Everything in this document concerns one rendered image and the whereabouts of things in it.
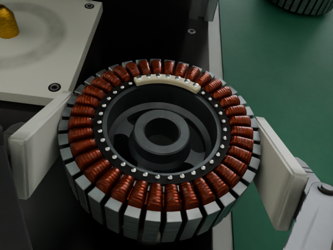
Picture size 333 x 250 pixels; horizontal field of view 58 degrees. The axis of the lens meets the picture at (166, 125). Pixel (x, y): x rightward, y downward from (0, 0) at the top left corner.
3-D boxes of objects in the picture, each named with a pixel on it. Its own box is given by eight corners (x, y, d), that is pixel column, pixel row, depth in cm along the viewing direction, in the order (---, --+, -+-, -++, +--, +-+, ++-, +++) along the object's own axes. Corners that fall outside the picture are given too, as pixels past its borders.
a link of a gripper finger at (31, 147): (27, 201, 13) (10, 199, 13) (74, 135, 20) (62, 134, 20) (25, 139, 12) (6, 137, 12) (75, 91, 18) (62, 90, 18)
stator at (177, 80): (252, 256, 16) (281, 232, 13) (40, 232, 16) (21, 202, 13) (237, 103, 23) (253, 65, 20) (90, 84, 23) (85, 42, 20)
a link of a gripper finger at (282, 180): (293, 173, 12) (311, 176, 12) (253, 115, 19) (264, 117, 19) (273, 231, 13) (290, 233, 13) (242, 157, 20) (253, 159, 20)
